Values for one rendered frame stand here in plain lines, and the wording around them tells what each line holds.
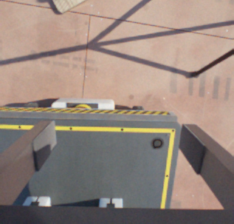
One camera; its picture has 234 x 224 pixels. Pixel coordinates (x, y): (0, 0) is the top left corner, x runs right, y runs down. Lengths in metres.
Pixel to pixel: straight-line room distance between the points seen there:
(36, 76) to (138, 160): 0.61
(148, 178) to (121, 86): 0.43
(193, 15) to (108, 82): 0.47
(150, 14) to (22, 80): 0.66
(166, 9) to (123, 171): 0.68
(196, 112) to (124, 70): 0.42
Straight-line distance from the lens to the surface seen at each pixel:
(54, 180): 0.67
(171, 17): 0.85
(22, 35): 0.91
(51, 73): 0.86
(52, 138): 0.16
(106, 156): 0.58
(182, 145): 0.17
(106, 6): 0.83
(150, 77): 0.82
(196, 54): 0.88
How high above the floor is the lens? 0.80
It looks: 73 degrees down
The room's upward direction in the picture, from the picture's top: 180 degrees clockwise
